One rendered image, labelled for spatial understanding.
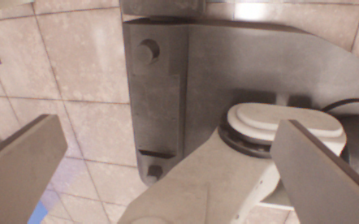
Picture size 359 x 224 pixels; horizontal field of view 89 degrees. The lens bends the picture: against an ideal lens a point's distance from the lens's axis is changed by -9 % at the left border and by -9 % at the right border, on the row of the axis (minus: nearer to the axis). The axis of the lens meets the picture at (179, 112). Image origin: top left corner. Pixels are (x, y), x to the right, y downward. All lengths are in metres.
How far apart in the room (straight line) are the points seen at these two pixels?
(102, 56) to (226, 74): 0.45
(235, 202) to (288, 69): 0.31
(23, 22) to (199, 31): 0.68
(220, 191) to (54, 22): 0.75
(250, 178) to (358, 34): 0.53
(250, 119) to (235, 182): 0.11
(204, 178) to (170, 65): 0.25
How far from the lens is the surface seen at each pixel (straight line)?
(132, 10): 0.46
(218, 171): 0.31
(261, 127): 0.35
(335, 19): 0.68
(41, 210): 1.80
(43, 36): 0.88
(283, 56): 0.47
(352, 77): 0.54
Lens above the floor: 0.61
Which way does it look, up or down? 58 degrees down
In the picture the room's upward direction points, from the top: 158 degrees counter-clockwise
